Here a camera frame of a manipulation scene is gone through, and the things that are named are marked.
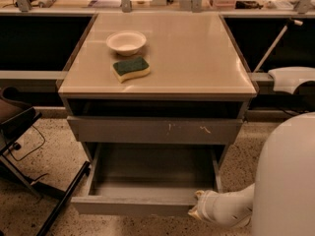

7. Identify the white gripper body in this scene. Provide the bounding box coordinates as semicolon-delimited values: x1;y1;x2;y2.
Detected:
196;191;223;225

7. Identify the grey drawer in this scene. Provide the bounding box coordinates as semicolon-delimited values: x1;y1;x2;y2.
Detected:
67;116;242;145
72;144;221;216

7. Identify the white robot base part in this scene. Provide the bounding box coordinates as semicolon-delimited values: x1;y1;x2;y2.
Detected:
268;67;315;94

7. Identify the grey top drawer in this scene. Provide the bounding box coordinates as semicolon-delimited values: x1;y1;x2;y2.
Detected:
67;116;242;145

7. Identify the grey drawer cabinet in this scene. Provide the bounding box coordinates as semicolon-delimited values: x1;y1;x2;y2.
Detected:
59;12;257;159

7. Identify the green yellow sponge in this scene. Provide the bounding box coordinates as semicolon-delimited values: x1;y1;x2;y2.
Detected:
113;56;151;83

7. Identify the white bowl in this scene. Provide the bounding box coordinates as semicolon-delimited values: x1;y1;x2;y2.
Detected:
106;30;147;57

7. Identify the dark clutter on shelf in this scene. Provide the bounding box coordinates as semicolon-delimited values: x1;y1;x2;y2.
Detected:
235;0;263;9

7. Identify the black chair left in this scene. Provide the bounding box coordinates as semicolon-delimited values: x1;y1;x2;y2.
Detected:
0;87;90;236

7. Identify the purple booklet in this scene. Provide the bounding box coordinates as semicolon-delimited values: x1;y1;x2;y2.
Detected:
88;0;123;8

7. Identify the black floor cable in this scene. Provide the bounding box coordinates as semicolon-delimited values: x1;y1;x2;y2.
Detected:
8;124;47;162

